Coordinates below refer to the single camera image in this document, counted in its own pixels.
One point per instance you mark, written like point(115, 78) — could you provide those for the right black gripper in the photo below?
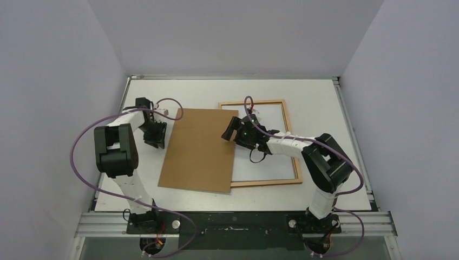
point(236, 130)

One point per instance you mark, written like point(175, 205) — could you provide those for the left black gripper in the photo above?
point(158, 141)

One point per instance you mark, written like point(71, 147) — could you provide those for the brown cardboard backing board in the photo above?
point(197, 157)

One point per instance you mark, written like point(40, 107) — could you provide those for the printed plant photo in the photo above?
point(250, 166)

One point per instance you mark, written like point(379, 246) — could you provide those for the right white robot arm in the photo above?
point(328, 165)

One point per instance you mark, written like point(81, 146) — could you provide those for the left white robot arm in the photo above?
point(116, 156)

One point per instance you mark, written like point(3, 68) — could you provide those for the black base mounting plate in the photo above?
point(303, 231)

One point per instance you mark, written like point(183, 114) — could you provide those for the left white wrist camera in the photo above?
point(162, 111)

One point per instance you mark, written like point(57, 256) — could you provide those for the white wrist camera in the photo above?
point(255, 114)
point(162, 111)

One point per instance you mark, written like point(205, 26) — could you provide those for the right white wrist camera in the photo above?
point(255, 114)

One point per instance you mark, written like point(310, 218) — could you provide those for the wooden picture frame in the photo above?
point(242, 109)

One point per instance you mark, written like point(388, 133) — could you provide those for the aluminium rail front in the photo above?
point(112, 224)

